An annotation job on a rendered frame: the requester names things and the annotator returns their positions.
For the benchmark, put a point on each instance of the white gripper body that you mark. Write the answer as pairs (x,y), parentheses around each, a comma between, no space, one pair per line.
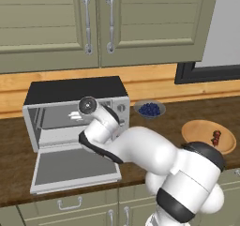
(74,115)

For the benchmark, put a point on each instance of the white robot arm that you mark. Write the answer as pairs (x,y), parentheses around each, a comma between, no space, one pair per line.
(146,148)

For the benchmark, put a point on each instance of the silver toaster oven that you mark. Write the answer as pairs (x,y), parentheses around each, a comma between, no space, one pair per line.
(75,90)

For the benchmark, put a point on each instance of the silver toaster oven knob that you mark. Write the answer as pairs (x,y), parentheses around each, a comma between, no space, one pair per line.
(122,122)
(121,107)

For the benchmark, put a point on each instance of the silver toaster oven door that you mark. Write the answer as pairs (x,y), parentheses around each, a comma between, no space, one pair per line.
(72,167)

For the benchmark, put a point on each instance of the olive green base cupboard door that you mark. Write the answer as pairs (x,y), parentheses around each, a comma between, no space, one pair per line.
(137,215)
(72,220)
(9,217)

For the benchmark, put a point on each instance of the kebab skewer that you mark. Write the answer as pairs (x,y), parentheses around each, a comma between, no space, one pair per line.
(216,137)

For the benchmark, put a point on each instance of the grey bowl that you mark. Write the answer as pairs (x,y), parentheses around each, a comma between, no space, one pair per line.
(149,117)

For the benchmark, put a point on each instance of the blueberries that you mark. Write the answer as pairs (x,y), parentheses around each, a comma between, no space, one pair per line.
(149,109)

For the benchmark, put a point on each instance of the olive green drawer front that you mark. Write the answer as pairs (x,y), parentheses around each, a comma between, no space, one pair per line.
(40,206)
(231,186)

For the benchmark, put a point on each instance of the round wooden plate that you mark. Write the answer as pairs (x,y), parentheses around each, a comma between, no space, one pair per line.
(200,134)

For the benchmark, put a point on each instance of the black framed window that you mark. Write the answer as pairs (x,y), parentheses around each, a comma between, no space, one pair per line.
(218,33)

